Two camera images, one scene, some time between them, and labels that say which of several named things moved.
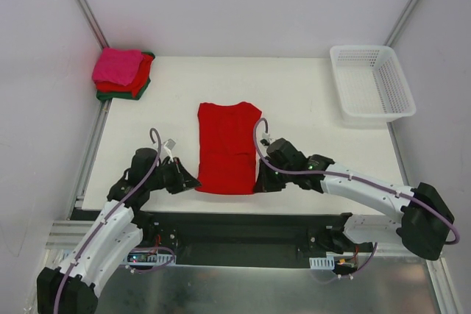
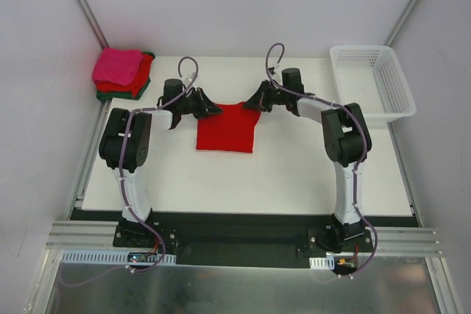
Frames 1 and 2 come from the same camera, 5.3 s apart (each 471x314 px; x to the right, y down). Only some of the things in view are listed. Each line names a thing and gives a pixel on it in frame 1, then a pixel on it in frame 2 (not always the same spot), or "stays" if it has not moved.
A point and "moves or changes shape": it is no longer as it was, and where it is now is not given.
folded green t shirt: (102, 95) stays
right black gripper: (270, 176) to (265, 94)
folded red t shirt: (140, 79) stays
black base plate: (276, 239) stays
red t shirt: (227, 157) moves or changes shape
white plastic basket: (370, 87) stays
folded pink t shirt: (119, 65) stays
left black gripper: (179, 179) to (199, 103)
